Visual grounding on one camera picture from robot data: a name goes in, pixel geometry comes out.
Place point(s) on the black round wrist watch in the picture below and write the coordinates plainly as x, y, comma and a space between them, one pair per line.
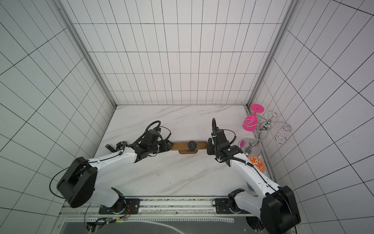
192, 146

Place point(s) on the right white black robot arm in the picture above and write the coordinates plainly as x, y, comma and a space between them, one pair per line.
273, 205

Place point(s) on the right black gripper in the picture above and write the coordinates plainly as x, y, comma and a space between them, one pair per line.
211, 147

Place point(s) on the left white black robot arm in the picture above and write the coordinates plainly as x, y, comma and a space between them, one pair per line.
80, 183

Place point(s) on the black rectangular smart watch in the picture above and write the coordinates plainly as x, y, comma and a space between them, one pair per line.
119, 146

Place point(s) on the aluminium mounting rail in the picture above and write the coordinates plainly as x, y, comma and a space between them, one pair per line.
162, 206

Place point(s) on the pink plastic wine glass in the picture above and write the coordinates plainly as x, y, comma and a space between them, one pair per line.
251, 122

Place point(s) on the brown wooden watch stand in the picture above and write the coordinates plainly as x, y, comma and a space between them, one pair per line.
182, 147

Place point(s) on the orange patterned plate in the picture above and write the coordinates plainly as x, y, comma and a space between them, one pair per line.
259, 163

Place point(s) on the silver wire glass rack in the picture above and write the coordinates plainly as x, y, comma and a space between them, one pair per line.
251, 146

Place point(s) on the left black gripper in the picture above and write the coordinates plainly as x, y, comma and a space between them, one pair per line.
166, 143

